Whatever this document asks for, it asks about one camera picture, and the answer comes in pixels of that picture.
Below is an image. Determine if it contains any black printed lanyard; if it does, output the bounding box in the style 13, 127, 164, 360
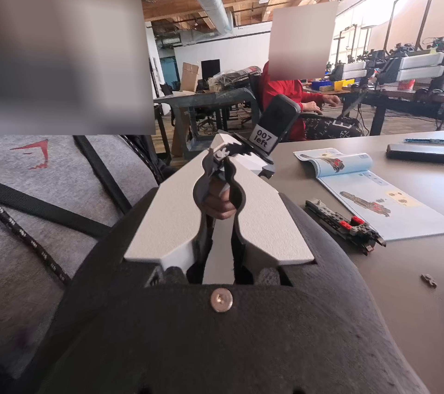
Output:
120, 135, 165, 184
0, 206, 72, 285

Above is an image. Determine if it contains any person's left hand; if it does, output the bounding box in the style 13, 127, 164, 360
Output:
201, 179, 240, 220

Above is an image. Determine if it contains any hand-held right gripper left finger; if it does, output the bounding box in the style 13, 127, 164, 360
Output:
123, 148, 214, 284

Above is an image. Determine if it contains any toy brick vehicle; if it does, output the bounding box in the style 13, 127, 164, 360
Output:
305, 198, 386, 256

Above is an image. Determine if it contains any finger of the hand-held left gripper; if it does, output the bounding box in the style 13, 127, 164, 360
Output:
212, 133, 241, 156
236, 154, 268, 173

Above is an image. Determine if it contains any person's grey sweatshirt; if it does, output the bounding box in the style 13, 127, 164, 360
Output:
0, 135, 163, 381

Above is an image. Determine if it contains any long wooden table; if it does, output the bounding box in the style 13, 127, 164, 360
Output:
302, 83, 444, 136

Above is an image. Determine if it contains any black harness strap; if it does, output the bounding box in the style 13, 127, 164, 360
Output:
0, 183, 112, 239
72, 135, 133, 209

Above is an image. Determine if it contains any open instruction booklet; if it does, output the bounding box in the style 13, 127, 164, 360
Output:
293, 148, 444, 241

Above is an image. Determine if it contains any black power bank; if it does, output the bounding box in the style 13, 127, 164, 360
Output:
386, 144, 444, 163

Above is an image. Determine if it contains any cardboard box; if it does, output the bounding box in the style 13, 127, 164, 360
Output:
180, 62, 200, 92

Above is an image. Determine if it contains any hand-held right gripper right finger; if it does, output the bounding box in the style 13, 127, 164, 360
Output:
224, 158, 315, 284

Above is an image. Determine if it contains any black monitor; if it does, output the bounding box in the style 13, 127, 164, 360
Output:
200, 59, 221, 91

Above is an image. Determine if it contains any grey metal table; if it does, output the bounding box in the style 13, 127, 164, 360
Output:
153, 88, 261, 159

